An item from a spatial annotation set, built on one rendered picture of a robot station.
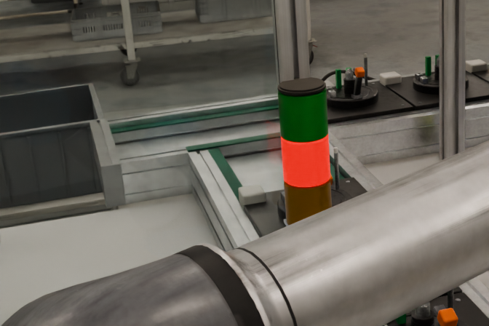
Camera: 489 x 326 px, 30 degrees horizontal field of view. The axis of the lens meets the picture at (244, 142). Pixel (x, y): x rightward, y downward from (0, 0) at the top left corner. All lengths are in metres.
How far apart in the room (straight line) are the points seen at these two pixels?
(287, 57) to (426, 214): 0.44
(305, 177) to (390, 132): 1.26
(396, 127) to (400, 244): 1.68
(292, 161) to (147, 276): 0.49
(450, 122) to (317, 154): 1.21
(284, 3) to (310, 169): 0.17
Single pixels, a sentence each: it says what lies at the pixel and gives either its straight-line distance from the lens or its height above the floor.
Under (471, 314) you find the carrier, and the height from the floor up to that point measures 0.97.
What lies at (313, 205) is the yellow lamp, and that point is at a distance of 0.96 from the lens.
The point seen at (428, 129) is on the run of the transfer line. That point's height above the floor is 0.92.
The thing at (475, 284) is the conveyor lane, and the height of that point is 0.96.
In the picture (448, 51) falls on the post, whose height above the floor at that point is 1.14.
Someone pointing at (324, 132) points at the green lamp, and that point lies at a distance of 0.94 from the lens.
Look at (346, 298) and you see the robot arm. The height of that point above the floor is 1.44.
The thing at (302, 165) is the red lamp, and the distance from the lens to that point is 0.94.
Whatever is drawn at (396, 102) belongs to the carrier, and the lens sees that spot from 2.29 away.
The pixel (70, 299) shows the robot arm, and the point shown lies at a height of 1.46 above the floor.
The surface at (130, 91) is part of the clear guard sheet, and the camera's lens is 0.94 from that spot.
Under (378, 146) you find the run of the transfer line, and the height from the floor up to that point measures 0.90.
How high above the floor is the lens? 1.69
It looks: 20 degrees down
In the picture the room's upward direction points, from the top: 5 degrees counter-clockwise
